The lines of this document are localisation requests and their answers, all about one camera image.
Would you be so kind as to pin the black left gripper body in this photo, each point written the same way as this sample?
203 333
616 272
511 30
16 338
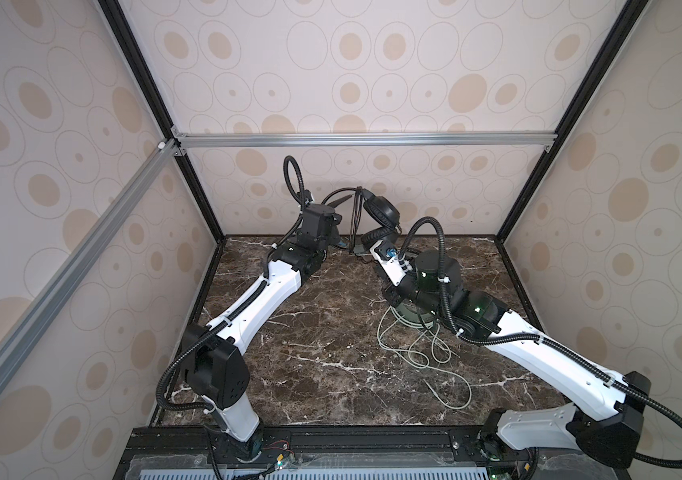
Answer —
332 237

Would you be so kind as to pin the black blue gaming headphones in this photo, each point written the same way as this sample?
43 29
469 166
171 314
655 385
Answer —
380 209

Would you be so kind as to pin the mint green headphones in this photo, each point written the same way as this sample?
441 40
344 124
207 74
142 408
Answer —
413 317

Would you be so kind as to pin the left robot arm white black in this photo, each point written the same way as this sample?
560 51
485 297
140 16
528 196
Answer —
214 365

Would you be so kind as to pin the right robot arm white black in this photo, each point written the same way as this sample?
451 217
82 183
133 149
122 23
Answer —
598 419

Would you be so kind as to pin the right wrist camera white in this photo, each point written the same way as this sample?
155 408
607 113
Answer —
388 263

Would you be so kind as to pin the aluminium rail back horizontal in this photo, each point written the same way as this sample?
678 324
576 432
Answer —
367 139

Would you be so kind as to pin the black corner frame post left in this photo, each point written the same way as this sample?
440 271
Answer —
118 24

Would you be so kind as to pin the black corner frame post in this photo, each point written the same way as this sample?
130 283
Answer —
607 53
118 24

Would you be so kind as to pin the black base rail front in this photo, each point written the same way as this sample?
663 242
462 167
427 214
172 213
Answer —
344 452

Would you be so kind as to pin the black corner frame post right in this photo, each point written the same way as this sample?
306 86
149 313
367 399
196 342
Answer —
607 53

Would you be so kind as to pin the aluminium rail left diagonal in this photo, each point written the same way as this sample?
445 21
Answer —
21 340

